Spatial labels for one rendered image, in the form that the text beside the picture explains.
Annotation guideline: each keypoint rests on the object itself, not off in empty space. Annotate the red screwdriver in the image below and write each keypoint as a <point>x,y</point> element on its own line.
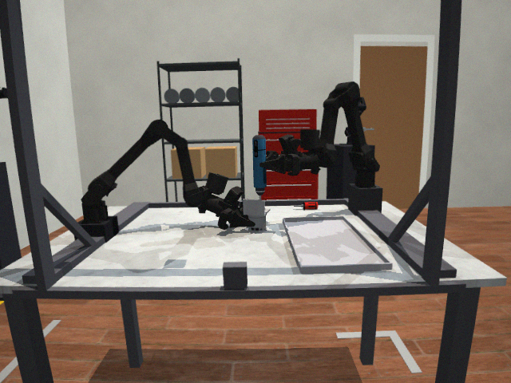
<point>308,205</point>

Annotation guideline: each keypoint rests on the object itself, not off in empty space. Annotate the blue electric screwdriver barrel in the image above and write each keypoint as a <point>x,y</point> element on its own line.
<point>259,156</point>

